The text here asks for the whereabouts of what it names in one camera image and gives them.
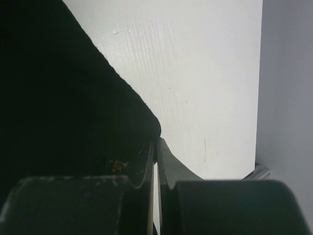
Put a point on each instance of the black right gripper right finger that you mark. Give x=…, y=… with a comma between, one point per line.
x=190, y=205

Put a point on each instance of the aluminium front rail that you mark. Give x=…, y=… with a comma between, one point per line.
x=260, y=172

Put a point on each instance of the black flower print t-shirt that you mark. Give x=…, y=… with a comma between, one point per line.
x=63, y=107

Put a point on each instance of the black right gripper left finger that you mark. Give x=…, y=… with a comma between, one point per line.
x=92, y=205

